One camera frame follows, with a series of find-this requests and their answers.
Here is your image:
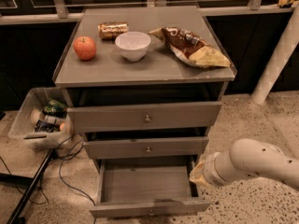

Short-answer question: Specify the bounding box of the grey bottom drawer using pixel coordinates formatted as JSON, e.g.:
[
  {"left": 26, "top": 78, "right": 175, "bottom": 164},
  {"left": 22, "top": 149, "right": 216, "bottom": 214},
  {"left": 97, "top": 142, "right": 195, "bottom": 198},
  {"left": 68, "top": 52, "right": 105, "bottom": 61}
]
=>
[{"left": 91, "top": 156, "right": 209, "bottom": 218}]

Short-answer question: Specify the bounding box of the grey drawer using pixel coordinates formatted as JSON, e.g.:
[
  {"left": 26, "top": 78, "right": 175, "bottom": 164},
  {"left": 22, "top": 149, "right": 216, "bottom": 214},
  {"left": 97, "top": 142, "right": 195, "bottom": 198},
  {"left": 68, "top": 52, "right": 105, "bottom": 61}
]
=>
[
  {"left": 84, "top": 136, "right": 208, "bottom": 159},
  {"left": 91, "top": 156, "right": 209, "bottom": 218},
  {"left": 67, "top": 102, "right": 221, "bottom": 133}
]

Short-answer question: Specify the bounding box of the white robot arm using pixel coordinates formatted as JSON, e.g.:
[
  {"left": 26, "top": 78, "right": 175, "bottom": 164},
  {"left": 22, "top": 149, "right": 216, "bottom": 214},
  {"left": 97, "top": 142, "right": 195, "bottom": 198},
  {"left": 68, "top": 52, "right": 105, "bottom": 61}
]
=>
[{"left": 189, "top": 139, "right": 299, "bottom": 190}]

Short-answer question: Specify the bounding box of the grey middle drawer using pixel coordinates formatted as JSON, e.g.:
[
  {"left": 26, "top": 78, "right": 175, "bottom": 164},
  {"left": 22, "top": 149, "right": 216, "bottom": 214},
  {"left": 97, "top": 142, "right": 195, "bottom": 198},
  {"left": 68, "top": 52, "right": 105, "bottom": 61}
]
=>
[{"left": 84, "top": 136, "right": 208, "bottom": 159}]

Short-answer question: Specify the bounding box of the grey top drawer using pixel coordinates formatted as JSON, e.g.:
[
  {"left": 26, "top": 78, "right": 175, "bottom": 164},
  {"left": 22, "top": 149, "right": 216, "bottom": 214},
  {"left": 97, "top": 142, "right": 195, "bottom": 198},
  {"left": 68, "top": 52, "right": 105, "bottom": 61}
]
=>
[{"left": 67, "top": 102, "right": 221, "bottom": 133}]

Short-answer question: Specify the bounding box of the grey drawer cabinet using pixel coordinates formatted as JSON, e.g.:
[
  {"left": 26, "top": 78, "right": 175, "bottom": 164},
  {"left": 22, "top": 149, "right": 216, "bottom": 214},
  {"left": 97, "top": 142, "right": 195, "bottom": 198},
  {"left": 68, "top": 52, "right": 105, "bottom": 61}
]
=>
[{"left": 51, "top": 5, "right": 237, "bottom": 173}]

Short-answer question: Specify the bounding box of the brown yellow chip bag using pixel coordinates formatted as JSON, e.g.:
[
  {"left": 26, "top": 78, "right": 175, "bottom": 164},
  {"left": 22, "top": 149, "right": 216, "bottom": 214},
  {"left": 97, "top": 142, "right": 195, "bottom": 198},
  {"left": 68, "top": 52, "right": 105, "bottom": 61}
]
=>
[{"left": 149, "top": 27, "right": 230, "bottom": 68}]

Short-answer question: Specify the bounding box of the white bowl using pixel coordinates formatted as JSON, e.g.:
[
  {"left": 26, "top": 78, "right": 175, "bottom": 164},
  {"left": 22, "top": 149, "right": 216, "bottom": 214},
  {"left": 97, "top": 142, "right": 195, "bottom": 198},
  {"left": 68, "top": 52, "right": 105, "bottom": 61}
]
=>
[{"left": 115, "top": 32, "right": 150, "bottom": 62}]

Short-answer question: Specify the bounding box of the green snack bag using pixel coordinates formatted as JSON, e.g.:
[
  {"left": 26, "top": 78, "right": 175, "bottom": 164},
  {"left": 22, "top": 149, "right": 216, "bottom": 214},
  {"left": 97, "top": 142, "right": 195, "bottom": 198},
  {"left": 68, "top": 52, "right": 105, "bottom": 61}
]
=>
[{"left": 42, "top": 98, "right": 67, "bottom": 117}]

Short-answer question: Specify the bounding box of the white bottle in bin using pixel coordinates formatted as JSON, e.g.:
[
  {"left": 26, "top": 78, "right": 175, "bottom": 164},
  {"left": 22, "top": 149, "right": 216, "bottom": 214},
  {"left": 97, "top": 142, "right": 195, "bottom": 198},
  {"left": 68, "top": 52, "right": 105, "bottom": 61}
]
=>
[{"left": 44, "top": 115, "right": 65, "bottom": 126}]

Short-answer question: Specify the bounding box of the clear plastic bin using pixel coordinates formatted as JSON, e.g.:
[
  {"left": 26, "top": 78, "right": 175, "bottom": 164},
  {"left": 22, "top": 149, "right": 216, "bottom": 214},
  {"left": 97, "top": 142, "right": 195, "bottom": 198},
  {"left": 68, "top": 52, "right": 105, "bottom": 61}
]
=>
[{"left": 8, "top": 88, "right": 74, "bottom": 149}]

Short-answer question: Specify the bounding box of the dark blue snack packet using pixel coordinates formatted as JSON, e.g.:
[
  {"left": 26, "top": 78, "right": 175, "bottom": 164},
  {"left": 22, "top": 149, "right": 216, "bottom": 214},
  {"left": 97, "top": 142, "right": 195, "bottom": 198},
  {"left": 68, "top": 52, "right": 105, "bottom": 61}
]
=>
[{"left": 35, "top": 119, "right": 60, "bottom": 133}]

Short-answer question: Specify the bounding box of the red apple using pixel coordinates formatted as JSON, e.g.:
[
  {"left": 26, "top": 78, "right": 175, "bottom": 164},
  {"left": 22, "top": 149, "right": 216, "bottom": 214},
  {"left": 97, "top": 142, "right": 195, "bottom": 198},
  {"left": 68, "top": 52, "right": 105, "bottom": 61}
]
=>
[{"left": 73, "top": 36, "right": 96, "bottom": 61}]

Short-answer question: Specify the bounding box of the gold soda can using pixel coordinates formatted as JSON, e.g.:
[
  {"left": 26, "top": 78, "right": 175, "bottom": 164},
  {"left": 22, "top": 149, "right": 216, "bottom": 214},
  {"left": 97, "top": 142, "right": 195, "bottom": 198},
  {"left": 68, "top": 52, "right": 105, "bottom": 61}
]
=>
[{"left": 98, "top": 21, "right": 129, "bottom": 40}]

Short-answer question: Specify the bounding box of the yellow object on ledge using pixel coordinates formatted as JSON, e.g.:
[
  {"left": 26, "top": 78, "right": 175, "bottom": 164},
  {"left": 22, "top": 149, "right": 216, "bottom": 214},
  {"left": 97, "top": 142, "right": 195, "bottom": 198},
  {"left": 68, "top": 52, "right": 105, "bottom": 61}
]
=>
[{"left": 278, "top": 0, "right": 295, "bottom": 7}]

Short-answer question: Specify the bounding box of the blue cable on floor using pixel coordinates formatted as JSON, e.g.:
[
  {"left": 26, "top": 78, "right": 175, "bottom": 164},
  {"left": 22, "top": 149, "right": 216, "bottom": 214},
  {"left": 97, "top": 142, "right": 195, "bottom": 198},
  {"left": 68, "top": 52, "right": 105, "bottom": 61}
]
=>
[{"left": 57, "top": 139, "right": 97, "bottom": 224}]

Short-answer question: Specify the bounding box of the black cable on floor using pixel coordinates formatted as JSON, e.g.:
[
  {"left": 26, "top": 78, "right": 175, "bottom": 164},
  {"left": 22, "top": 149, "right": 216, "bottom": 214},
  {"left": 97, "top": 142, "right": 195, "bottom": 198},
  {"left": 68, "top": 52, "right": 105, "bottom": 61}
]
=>
[{"left": 0, "top": 132, "right": 85, "bottom": 205}]

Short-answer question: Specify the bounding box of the black table frame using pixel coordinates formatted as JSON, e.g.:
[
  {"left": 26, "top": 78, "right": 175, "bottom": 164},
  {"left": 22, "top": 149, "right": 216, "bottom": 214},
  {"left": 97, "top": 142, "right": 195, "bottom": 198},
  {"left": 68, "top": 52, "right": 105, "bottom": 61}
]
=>
[{"left": 0, "top": 110, "right": 56, "bottom": 224}]

